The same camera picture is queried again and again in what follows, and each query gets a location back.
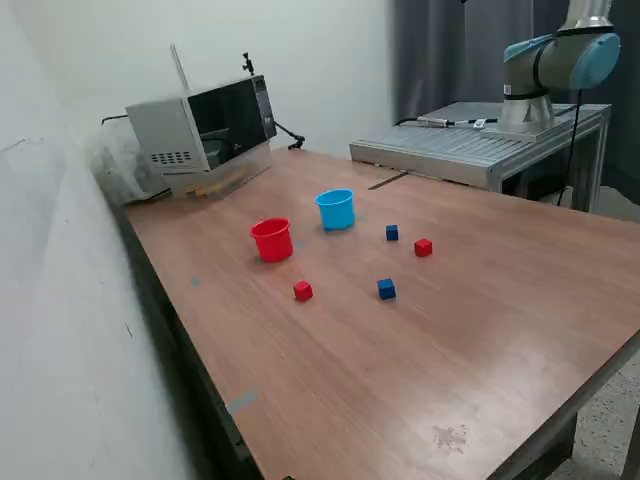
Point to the small red cube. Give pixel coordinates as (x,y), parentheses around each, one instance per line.
(423,248)
(303,291)

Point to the small blue cube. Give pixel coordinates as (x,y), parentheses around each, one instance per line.
(386,290)
(392,233)

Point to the aluminium robot base stand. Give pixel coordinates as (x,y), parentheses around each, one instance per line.
(450,150)

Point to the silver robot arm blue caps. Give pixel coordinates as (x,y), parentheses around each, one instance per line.
(550,60)

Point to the blue plastic cup bin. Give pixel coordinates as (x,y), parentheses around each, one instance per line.
(335,215)

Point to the red plastic cup bin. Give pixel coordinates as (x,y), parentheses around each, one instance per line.
(272,245)

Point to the clear plastic box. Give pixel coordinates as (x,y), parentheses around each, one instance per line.
(252,165)

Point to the silver cylinder connector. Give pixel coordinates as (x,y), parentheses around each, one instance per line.
(434,121)

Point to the silver microwave oven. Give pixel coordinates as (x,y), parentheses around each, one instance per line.
(165,125)

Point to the small white tag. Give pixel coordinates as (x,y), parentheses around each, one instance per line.
(479,123)

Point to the clear plastic bag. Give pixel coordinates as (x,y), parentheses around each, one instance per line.
(115,170)

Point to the black camera mount stud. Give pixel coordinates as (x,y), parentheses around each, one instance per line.
(246,62)

